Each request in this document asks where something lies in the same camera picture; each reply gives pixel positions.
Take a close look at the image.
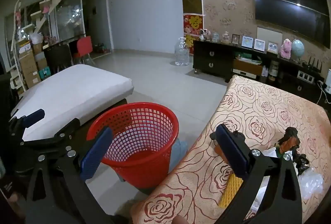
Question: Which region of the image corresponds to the green flat box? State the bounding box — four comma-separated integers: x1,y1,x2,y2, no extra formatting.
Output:
234,53,262,63

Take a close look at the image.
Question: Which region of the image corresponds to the red festive wall poster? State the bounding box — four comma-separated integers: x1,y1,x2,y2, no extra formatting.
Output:
183,13,205,55

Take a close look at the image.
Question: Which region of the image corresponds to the pink plush toy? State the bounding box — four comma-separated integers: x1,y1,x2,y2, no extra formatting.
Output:
280,38,293,59

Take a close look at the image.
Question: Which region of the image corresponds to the dark television cabinet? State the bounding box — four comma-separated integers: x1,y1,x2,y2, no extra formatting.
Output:
193,40,331,105

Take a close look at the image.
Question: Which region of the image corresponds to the white plastic bag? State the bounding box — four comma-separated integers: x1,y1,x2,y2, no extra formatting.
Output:
29,33,43,45

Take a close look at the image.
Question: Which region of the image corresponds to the black flat television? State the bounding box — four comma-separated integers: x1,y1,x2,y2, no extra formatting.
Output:
250,0,330,49

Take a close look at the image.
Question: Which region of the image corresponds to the rose-patterned tablecloth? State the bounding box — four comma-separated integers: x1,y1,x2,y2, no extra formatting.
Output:
131,75,331,224

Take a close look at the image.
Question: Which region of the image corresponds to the clear water jug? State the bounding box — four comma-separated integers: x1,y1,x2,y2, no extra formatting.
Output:
174,36,191,67

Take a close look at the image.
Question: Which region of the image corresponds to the red plastic mesh basket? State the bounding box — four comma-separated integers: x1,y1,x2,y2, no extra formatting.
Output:
86,102,179,189

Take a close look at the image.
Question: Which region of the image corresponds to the white box appliance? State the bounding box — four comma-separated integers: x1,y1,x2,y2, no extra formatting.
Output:
324,68,331,94

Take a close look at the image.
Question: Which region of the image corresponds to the black router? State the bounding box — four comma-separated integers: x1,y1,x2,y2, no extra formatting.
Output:
302,57,323,70

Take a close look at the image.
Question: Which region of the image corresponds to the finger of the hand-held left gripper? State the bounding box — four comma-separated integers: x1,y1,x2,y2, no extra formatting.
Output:
21,117,81,148
9,109,45,138

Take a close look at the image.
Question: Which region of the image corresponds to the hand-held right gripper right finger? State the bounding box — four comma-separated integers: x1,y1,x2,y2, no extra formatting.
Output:
210,124,303,224

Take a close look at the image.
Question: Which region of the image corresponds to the glass partition door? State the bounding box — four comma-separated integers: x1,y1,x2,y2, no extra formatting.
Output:
52,0,86,42

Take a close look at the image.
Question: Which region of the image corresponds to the white wrapper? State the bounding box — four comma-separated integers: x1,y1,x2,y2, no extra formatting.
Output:
261,149,283,163

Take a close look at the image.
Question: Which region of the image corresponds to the pale blue globe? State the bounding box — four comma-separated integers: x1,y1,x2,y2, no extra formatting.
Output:
291,39,306,63

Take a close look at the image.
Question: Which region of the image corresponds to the red chair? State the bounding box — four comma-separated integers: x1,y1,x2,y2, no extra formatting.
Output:
73,36,98,67

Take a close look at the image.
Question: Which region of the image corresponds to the orange and black snack packet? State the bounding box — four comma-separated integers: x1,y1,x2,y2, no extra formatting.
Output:
279,127,300,155

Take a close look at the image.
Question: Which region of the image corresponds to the white socket panel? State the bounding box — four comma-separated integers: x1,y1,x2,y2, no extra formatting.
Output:
297,70,316,84

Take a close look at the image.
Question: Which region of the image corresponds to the white cable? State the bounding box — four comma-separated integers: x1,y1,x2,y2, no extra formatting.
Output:
317,80,327,105

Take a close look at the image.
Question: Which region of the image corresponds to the white wall panel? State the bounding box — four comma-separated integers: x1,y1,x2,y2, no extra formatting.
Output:
257,27,283,52

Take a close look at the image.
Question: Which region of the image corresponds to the clear plastic wrap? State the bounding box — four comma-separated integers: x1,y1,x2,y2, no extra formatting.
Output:
297,167,324,201

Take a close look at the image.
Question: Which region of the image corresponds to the dark chair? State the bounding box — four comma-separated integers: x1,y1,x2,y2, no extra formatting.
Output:
43,44,74,76

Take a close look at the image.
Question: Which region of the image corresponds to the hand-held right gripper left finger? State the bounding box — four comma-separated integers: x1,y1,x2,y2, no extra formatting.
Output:
24,126,114,224

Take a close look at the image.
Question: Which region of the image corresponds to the stack of cardboard boxes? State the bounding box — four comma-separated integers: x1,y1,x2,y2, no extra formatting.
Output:
18,42,50,89

